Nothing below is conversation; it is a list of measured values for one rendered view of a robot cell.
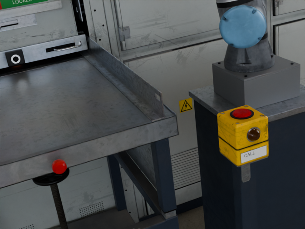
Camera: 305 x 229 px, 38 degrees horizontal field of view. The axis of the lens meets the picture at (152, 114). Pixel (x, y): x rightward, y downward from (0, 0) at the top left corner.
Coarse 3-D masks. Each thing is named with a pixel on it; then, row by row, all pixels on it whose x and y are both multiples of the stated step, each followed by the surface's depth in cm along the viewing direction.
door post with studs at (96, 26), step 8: (88, 0) 161; (96, 0) 161; (88, 8) 162; (96, 8) 162; (88, 16) 163; (96, 16) 163; (88, 24) 164; (96, 24) 164; (104, 24) 166; (96, 32) 165; (104, 32) 167; (96, 40) 167; (104, 40) 168; (104, 48) 169; (128, 176) 193; (128, 184) 194; (128, 192) 196; (128, 200) 197; (128, 208) 199; (136, 216) 202
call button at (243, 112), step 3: (234, 111) 94; (237, 111) 94; (240, 111) 94; (243, 111) 94; (246, 111) 94; (249, 111) 93; (234, 114) 94; (237, 114) 93; (240, 114) 92; (243, 114) 92; (246, 114) 92; (249, 114) 93; (240, 117) 92; (243, 117) 92
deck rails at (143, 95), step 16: (96, 48) 158; (96, 64) 156; (112, 64) 143; (112, 80) 138; (128, 80) 130; (144, 80) 116; (128, 96) 125; (144, 96) 120; (160, 96) 107; (144, 112) 113; (160, 112) 111
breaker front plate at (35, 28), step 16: (48, 0) 159; (64, 0) 161; (32, 16) 159; (48, 16) 161; (64, 16) 163; (0, 32) 157; (16, 32) 159; (32, 32) 161; (48, 32) 163; (64, 32) 165; (0, 48) 159
